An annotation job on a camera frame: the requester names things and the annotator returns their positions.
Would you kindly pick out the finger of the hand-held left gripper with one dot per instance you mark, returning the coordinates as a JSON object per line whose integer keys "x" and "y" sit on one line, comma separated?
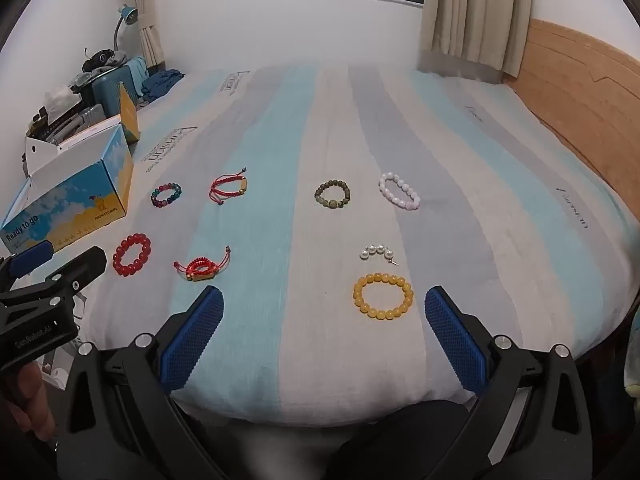
{"x": 30, "y": 254}
{"x": 80, "y": 267}

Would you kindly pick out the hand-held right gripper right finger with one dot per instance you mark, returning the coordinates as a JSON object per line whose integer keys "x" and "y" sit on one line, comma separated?
{"x": 452, "y": 340}

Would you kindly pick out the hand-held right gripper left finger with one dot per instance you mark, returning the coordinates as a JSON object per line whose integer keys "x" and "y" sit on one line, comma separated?
{"x": 195, "y": 340}

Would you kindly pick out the blue and yellow cardboard box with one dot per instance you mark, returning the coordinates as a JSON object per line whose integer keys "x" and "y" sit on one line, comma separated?
{"x": 75, "y": 205}

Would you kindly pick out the person's left hand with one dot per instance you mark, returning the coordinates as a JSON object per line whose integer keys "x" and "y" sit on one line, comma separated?
{"x": 27, "y": 400}

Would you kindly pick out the striped bed sheet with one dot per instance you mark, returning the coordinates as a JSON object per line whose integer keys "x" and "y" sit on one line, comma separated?
{"x": 300, "y": 310}

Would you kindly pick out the silver suitcase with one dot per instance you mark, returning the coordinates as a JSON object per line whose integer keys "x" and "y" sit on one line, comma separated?
{"x": 85, "y": 117}

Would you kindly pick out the white plastic bag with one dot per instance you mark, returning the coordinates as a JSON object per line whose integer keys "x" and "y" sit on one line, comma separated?
{"x": 60, "y": 95}

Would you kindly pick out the teal suitcase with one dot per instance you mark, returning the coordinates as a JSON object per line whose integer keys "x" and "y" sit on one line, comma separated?
{"x": 107, "y": 90}

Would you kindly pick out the pale green cloth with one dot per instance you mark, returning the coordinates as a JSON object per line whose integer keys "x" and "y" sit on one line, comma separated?
{"x": 634, "y": 360}

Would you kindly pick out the blue folded clothes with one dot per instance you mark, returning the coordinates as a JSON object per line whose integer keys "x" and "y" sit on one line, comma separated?
{"x": 162, "y": 82}

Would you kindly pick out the black bag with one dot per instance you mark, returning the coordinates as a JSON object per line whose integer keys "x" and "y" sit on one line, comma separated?
{"x": 102, "y": 57}

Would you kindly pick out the blue desk lamp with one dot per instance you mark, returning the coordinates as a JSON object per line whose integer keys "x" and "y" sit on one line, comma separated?
{"x": 129, "y": 14}

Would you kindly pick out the narrow beige curtain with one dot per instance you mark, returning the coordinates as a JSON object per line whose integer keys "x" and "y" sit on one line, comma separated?
{"x": 145, "y": 10}

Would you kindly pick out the wooden headboard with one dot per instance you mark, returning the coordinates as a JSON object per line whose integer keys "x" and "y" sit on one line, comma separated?
{"x": 575, "y": 85}

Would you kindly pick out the wide beige curtain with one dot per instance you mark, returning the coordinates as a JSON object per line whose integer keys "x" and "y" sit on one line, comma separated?
{"x": 465, "y": 10}

